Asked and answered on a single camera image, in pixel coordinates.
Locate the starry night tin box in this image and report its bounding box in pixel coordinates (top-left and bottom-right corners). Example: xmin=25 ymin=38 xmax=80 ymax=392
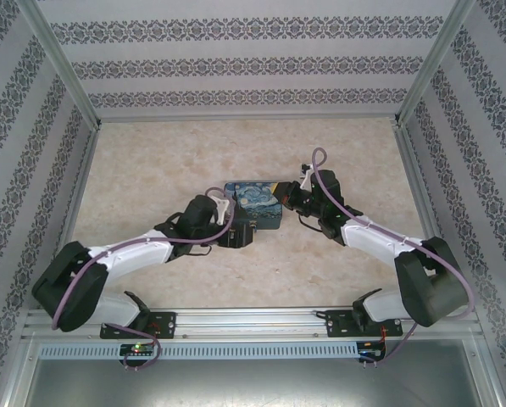
xmin=224 ymin=180 xmax=287 ymax=231

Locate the left controller circuit board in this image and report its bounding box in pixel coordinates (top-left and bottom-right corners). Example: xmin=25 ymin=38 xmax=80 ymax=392
xmin=120 ymin=343 xmax=158 ymax=358

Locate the controller circuit board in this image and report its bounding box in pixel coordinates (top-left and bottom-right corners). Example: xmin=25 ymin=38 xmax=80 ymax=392
xmin=359 ymin=342 xmax=387 ymax=361
xmin=120 ymin=343 xmax=158 ymax=358

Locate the grey metal sheet panel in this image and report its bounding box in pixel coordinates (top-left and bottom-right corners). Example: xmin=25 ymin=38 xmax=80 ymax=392
xmin=23 ymin=338 xmax=487 ymax=407

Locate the right controller circuit board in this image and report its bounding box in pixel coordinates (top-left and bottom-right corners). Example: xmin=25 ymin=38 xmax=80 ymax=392
xmin=359 ymin=342 xmax=387 ymax=361

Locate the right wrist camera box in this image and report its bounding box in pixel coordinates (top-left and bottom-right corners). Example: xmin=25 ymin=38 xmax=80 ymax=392
xmin=298 ymin=162 xmax=322 ymax=192

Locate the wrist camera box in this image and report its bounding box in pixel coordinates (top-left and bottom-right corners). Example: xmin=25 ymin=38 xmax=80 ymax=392
xmin=207 ymin=195 xmax=237 ymax=226
xmin=298 ymin=162 xmax=322 ymax=192

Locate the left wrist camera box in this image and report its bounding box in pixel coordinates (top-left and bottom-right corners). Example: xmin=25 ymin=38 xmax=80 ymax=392
xmin=207 ymin=195 xmax=237 ymax=226

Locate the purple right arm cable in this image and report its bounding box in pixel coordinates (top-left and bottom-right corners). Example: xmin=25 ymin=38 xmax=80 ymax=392
xmin=311 ymin=147 xmax=476 ymax=368

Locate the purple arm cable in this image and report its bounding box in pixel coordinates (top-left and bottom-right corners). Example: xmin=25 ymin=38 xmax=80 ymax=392
xmin=311 ymin=147 xmax=476 ymax=368
xmin=50 ymin=186 xmax=237 ymax=371

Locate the aluminium mounting rail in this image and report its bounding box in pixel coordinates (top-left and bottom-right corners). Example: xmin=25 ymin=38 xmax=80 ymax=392
xmin=21 ymin=307 xmax=485 ymax=341

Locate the aluminium table side rail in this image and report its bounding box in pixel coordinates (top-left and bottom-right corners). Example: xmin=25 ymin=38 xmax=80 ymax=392
xmin=395 ymin=123 xmax=462 ymax=305
xmin=38 ymin=125 xmax=103 ymax=311

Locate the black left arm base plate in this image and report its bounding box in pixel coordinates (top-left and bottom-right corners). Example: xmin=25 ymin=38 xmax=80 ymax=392
xmin=99 ymin=310 xmax=179 ymax=341

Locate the slotted grey cable duct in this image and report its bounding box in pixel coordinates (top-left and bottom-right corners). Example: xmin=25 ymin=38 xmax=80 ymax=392
xmin=37 ymin=342 xmax=360 ymax=361

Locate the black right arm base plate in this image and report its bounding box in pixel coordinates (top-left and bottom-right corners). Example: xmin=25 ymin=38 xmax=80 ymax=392
xmin=325 ymin=309 xmax=404 ymax=339

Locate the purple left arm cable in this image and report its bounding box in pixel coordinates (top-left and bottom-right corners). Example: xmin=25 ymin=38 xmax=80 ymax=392
xmin=50 ymin=186 xmax=237 ymax=371

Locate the aluminium frame post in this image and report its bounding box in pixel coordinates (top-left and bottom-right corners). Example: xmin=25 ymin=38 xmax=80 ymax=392
xmin=21 ymin=0 xmax=103 ymax=129
xmin=391 ymin=0 xmax=477 ymax=129

